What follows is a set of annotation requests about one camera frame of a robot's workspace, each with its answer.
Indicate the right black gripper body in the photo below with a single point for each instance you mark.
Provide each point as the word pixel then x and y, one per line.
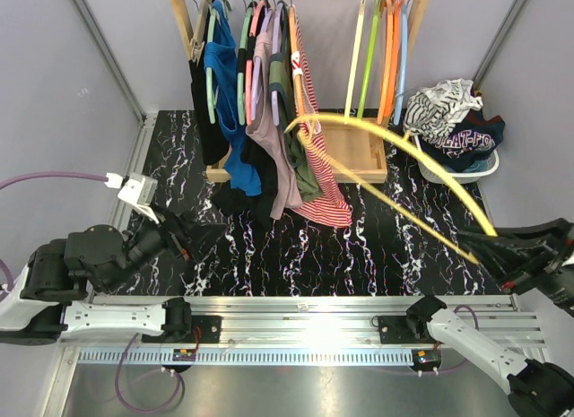
pixel 558 280

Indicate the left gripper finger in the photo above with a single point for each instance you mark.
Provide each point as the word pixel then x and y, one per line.
pixel 186 225
pixel 198 241

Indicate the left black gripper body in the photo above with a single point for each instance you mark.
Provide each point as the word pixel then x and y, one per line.
pixel 151 240

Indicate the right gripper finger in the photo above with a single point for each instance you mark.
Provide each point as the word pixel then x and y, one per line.
pixel 507 264
pixel 551 236

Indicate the yellow plastic hanger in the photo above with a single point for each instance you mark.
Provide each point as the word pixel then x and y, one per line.
pixel 407 147

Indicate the black white striped tank top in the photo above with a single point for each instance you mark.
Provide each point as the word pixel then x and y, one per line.
pixel 435 111

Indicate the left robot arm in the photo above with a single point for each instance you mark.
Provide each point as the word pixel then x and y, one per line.
pixel 48 301

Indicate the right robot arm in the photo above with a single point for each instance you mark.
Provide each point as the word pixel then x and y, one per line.
pixel 533 388

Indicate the blue top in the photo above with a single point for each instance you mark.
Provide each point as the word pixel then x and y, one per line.
pixel 243 176

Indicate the black garment on clip hanger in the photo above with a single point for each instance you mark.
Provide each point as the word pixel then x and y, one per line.
pixel 214 146

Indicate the mauve pink top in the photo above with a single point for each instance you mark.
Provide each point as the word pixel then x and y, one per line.
pixel 263 131

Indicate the mint green hanger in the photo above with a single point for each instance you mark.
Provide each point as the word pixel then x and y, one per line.
pixel 212 89

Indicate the red white striped top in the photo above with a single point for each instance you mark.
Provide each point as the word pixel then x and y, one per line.
pixel 330 209

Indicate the lilac hanger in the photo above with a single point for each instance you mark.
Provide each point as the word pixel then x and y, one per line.
pixel 263 16

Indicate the olive green top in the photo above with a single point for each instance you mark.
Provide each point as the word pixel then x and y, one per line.
pixel 306 180

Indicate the wooden clip hanger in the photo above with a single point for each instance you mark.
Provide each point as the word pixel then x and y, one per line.
pixel 197 41

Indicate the pink hanger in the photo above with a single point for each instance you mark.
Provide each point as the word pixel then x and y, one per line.
pixel 249 63

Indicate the light blue empty hanger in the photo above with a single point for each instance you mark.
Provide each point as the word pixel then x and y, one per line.
pixel 401 73

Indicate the cream empty hanger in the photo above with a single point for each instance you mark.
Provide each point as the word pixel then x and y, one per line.
pixel 354 61

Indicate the purple hanger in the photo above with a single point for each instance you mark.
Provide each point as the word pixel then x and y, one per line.
pixel 276 60

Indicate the lime green empty hanger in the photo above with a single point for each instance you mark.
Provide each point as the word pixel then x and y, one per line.
pixel 369 58

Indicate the orange hanger with red top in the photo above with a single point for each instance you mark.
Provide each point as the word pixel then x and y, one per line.
pixel 296 63

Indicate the orange empty hanger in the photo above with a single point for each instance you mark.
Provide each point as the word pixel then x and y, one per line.
pixel 394 55
pixel 389 8

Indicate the white laundry basket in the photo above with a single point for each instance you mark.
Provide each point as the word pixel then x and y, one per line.
pixel 472 174

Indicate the navy printed shirt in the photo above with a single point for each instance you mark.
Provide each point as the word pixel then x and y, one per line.
pixel 472 140

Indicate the wooden clothes rack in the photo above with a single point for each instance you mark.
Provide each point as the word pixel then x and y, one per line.
pixel 362 152

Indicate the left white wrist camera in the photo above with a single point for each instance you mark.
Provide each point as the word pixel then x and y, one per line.
pixel 136 190

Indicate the aluminium rail base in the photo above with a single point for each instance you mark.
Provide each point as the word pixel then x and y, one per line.
pixel 300 294

